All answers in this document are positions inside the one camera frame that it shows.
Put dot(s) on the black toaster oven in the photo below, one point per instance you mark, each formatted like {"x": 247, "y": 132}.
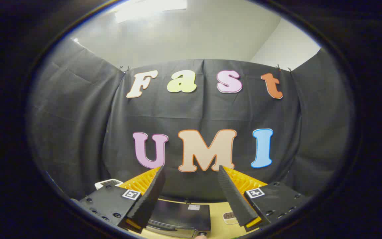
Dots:
{"x": 177, "y": 215}

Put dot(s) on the white plastic item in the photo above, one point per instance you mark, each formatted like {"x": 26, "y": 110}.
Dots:
{"x": 108, "y": 182}

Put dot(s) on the black backdrop cloth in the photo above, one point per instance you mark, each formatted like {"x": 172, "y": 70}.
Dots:
{"x": 211, "y": 109}

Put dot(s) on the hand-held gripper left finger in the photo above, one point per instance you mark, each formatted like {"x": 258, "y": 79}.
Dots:
{"x": 151, "y": 199}

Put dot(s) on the white divided spice dish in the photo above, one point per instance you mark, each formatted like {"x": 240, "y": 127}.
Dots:
{"x": 228, "y": 217}

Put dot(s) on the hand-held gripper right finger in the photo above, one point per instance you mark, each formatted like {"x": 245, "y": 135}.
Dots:
{"x": 235, "y": 199}

